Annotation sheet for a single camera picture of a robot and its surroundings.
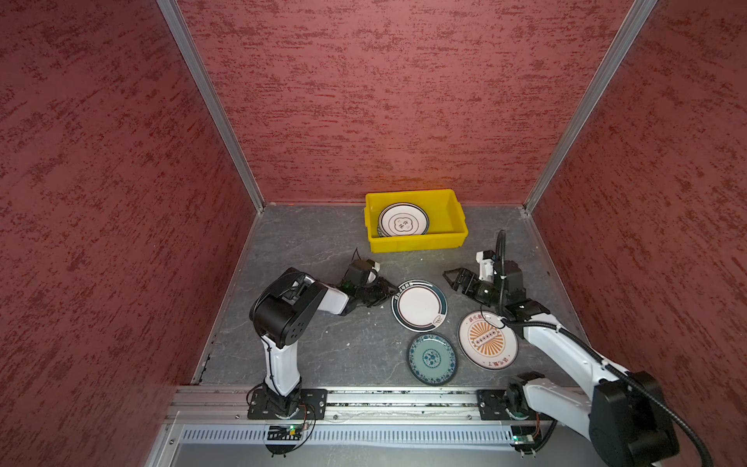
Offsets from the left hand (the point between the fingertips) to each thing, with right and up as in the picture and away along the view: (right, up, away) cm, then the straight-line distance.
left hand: (398, 296), depth 93 cm
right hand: (+15, +6, -8) cm, 18 cm away
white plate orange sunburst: (+27, -12, -8) cm, 30 cm away
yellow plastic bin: (+22, +25, +23) cm, 40 cm away
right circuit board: (+30, -30, -22) cm, 48 cm away
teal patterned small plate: (+9, -16, -12) cm, 22 cm away
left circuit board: (-29, -29, -23) cm, 47 cm away
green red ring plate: (+7, -3, -1) cm, 8 cm away
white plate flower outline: (+3, +26, +17) cm, 31 cm away
